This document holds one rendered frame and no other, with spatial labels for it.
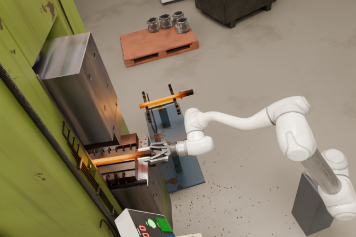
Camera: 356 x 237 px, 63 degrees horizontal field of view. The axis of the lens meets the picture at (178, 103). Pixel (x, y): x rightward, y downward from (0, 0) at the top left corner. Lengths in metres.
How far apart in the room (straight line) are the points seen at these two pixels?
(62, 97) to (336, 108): 2.81
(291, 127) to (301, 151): 0.11
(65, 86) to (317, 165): 1.15
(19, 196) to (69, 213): 0.22
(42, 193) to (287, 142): 0.99
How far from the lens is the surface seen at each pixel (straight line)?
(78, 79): 1.13
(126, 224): 1.34
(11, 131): 0.98
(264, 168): 2.81
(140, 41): 4.42
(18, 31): 1.12
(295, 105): 1.43
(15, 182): 1.21
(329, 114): 3.34
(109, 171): 1.76
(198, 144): 1.66
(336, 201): 1.77
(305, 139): 1.31
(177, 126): 2.26
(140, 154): 1.72
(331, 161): 1.87
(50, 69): 1.21
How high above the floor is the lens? 2.36
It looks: 44 degrees down
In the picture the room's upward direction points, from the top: 12 degrees counter-clockwise
